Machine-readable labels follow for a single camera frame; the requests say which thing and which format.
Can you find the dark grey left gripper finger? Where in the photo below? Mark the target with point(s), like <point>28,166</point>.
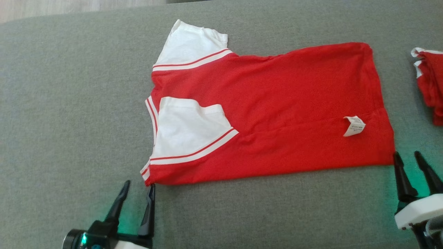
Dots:
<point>119,204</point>
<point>148,218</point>

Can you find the red T-shirt with white sleeves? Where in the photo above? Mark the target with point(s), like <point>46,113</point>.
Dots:
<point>277,103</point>

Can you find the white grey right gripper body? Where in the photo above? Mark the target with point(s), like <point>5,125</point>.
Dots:
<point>422,212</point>

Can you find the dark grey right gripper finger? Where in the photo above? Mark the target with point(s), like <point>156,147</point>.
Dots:
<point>431,176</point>
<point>404,183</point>

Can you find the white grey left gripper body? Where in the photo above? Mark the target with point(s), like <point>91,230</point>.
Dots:
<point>104,238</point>

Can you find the large grey sofa seat cushion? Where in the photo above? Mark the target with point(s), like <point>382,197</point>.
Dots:
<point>69,103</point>

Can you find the red shorts with white trim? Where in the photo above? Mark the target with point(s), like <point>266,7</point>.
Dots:
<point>432,83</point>

